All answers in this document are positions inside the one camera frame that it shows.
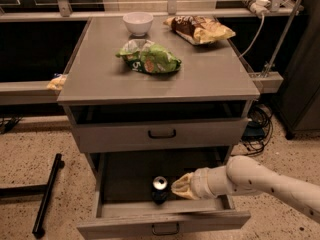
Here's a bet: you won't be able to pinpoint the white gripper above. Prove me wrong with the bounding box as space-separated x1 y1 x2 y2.
171 168 215 199

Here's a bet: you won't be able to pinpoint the blue pepsi can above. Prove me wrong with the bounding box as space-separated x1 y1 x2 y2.
151 176 168 205

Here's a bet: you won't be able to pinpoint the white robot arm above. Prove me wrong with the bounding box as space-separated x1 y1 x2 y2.
171 156 320 222

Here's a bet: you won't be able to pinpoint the open grey middle drawer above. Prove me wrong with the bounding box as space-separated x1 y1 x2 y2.
77 148 250 240

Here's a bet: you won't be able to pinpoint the grey top drawer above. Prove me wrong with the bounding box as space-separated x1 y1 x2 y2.
72 118 248 153

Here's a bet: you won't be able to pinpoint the grey drawer cabinet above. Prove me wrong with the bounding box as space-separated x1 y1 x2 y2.
58 17 259 170

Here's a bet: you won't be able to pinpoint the black metal stand leg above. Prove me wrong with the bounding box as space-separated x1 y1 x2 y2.
0 153 65 239

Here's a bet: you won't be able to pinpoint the green chip bag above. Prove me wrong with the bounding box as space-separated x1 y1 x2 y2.
116 39 182 74

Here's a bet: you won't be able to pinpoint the dark grey cabinet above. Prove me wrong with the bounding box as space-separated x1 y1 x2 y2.
272 0 320 140

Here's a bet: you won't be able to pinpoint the brown yellow chip bag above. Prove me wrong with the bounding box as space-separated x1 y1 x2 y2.
163 16 236 45

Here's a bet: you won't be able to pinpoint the white ceramic bowl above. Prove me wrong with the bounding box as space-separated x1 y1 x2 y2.
123 12 154 36

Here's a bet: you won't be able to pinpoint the black cable bundle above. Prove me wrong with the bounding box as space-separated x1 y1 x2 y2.
230 103 274 158

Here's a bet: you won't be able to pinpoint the white power cable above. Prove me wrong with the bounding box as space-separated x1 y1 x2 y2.
237 13 266 59

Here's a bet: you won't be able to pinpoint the grey metal ledge rail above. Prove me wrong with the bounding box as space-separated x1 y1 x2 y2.
0 81 60 105

